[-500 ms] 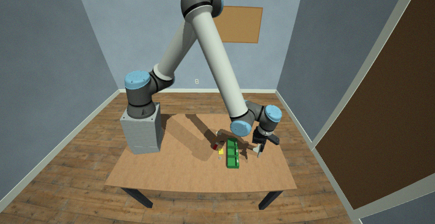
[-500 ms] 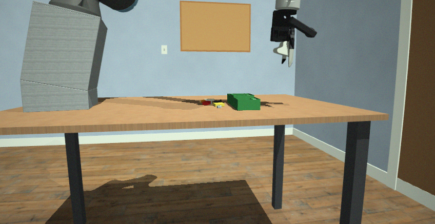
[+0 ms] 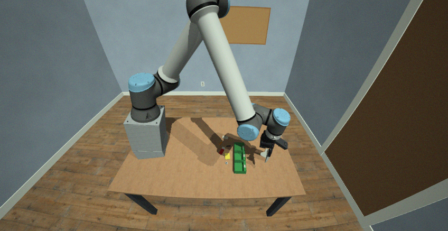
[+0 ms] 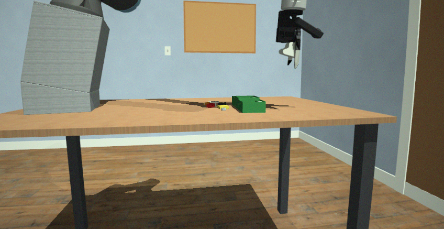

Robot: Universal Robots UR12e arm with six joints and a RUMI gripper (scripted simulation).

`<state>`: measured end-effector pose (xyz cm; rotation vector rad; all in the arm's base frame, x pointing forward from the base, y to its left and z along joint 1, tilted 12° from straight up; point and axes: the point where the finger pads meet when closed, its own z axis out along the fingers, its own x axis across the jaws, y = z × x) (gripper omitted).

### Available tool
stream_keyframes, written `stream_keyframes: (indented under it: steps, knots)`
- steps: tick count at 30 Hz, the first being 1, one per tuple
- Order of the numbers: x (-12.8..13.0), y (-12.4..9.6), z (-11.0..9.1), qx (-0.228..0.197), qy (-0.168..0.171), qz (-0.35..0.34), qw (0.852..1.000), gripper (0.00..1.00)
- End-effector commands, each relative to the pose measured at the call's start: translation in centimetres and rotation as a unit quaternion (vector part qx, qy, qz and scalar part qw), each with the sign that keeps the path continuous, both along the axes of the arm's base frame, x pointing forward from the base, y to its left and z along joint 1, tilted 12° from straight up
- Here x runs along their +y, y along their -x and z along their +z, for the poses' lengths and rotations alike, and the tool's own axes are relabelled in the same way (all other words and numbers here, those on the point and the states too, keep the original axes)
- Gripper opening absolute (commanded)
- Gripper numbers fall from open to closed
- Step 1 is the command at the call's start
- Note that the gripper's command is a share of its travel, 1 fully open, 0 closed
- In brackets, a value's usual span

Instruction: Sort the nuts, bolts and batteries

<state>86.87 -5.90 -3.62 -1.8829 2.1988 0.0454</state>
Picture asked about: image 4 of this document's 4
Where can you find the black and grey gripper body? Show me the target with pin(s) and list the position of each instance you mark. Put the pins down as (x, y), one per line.
(286, 28)

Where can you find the green rack of bins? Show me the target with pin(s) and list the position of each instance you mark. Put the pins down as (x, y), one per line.
(249, 104)

